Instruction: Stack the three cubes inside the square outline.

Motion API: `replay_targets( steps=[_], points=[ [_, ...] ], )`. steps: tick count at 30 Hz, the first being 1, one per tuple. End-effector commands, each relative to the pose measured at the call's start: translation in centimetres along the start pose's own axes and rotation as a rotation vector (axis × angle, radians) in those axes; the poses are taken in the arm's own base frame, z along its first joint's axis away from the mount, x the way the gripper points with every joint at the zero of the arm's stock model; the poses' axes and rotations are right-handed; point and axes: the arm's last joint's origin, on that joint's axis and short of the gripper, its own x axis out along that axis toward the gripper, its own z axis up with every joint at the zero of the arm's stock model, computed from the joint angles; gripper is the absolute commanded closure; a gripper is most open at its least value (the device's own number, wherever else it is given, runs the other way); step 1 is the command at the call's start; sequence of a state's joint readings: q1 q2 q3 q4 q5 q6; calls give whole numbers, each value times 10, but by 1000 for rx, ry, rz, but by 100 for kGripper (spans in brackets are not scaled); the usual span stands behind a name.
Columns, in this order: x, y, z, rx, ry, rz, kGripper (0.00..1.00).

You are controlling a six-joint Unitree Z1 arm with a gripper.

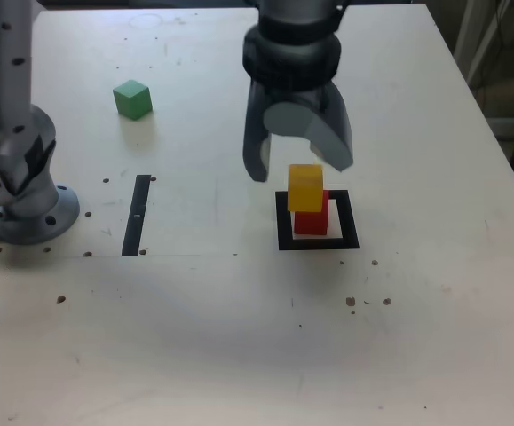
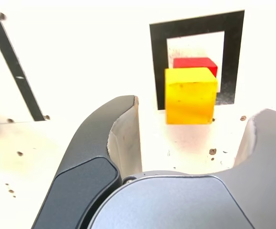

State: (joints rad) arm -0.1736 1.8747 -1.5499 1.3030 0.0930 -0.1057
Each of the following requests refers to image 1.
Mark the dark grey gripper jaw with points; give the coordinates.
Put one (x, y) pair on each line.
(252, 142)

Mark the red cube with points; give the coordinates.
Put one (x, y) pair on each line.
(312, 222)

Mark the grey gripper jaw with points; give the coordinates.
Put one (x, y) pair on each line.
(332, 137)

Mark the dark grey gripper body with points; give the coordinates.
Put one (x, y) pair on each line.
(296, 95)

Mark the yellow cube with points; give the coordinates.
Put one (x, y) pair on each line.
(305, 188)

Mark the green cube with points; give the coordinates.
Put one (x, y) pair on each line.
(132, 100)

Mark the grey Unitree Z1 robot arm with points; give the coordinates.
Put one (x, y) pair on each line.
(8, 89)

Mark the black tape strip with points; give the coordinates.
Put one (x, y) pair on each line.
(136, 213)

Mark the black tape square outline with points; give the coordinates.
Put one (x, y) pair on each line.
(352, 222)

